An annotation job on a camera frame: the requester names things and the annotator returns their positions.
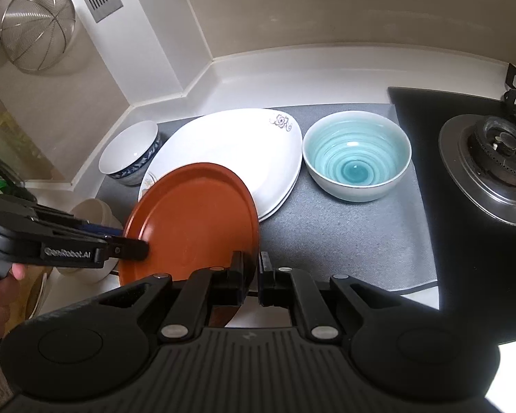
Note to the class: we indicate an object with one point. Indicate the steel gas burner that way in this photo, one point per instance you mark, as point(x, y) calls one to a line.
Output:
point(460, 167)

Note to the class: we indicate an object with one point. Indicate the white oval floral plate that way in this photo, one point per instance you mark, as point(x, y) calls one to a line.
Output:
point(223, 142)

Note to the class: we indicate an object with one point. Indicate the black glass gas cooktop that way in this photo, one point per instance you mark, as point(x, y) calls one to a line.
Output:
point(468, 262)

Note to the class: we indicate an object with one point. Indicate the cream plate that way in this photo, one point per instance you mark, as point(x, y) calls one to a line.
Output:
point(36, 297)

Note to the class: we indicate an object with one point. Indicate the teal glazed bowl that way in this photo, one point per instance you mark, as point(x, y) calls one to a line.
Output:
point(357, 159)

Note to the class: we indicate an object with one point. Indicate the blue and white patterned bowl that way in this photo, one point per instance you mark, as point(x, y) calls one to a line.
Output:
point(124, 150)

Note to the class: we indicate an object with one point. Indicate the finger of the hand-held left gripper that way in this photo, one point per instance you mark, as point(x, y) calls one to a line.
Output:
point(96, 226)
point(131, 249)

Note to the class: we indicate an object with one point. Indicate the cream ceramic pot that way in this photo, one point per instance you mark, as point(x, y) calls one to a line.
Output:
point(90, 213)

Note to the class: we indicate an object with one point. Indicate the grey counter mat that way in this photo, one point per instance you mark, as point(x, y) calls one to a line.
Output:
point(348, 232)

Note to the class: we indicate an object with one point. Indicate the red-brown round plate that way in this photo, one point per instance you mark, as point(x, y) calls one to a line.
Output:
point(189, 211)

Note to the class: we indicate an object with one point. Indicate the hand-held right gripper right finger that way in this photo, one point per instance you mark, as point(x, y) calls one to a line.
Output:
point(265, 282)

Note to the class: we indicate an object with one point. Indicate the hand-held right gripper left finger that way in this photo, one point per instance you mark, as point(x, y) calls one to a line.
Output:
point(240, 282)

